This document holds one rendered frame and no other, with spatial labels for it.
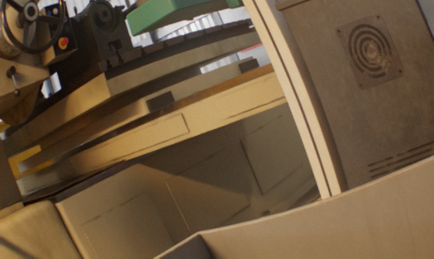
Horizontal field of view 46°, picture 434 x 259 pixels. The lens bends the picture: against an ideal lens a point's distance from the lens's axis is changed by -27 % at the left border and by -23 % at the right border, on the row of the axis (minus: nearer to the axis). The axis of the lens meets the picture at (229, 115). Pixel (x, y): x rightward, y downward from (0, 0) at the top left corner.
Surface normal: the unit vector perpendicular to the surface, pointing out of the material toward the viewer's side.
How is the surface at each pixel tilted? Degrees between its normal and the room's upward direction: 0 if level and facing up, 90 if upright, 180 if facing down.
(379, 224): 90
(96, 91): 90
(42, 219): 90
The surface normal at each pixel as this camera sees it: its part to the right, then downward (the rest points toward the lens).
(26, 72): 0.79, -0.29
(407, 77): -0.61, 0.29
